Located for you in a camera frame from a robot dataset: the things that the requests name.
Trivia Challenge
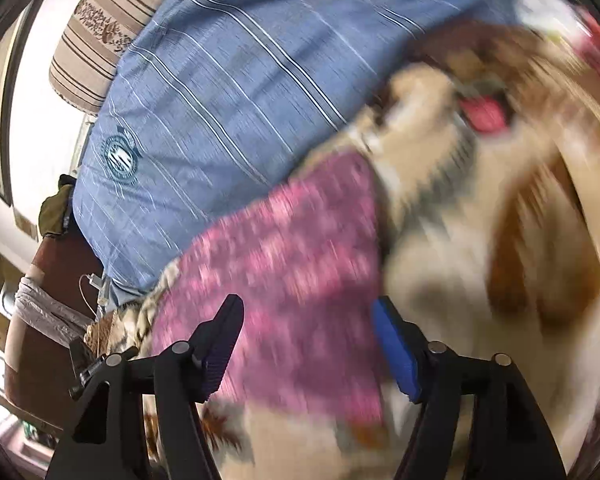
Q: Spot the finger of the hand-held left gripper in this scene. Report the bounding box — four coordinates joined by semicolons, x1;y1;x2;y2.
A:
70;339;106;398

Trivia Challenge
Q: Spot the white charger cable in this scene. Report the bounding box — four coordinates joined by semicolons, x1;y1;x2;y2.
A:
78;274;103;321

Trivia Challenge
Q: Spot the dark red small bottle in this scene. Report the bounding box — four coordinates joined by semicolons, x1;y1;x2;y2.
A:
457;97;508;136

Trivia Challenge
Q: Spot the purple floral shirt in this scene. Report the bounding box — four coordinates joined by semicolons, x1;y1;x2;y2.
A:
150;152;396;426

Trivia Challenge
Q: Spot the olive green cloth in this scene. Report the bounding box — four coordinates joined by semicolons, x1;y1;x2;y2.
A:
39;175;78;238

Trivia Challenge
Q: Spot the grey white cloth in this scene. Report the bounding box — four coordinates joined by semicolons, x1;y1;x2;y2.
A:
17;275;93;346

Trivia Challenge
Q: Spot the blue plaid duvet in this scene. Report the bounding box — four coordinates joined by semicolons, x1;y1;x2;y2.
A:
72;0;556;306

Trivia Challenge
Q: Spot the brown bed headboard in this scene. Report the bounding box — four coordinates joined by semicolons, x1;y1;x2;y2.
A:
5;235;106;431

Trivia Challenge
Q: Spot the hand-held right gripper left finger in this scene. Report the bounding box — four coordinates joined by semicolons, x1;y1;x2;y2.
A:
45;294;245;480

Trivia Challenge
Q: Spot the beige leaf print blanket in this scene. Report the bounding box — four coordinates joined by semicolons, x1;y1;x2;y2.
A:
87;17;600;480

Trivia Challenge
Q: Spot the striped floral cushion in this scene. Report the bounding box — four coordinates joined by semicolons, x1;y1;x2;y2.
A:
49;0;201;116

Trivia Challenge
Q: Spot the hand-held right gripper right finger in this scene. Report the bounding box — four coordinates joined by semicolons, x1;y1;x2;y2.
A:
372;296;566;480

